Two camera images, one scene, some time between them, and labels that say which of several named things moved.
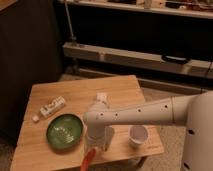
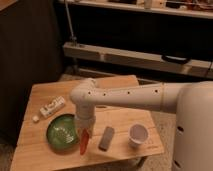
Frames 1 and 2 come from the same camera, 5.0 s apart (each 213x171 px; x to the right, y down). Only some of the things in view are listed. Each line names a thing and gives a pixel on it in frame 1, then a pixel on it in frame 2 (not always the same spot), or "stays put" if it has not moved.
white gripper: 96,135 -> 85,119
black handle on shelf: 176,59 stays put
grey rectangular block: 108,136 stays put
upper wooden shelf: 186,8 stays put
